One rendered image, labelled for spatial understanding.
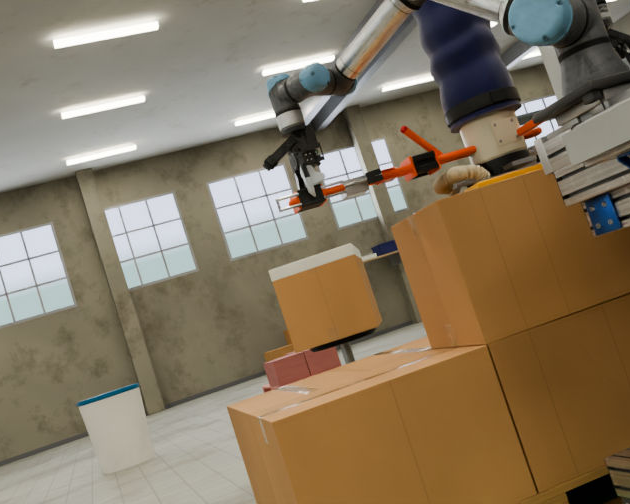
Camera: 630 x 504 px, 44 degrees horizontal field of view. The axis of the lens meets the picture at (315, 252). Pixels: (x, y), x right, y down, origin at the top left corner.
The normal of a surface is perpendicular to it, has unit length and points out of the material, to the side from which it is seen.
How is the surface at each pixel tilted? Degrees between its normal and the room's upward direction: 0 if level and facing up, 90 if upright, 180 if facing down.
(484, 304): 90
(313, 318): 90
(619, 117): 90
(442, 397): 90
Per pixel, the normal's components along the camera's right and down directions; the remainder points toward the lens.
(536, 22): -0.55, 0.21
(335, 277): -0.12, -0.04
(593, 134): -0.91, 0.27
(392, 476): 0.22, -0.15
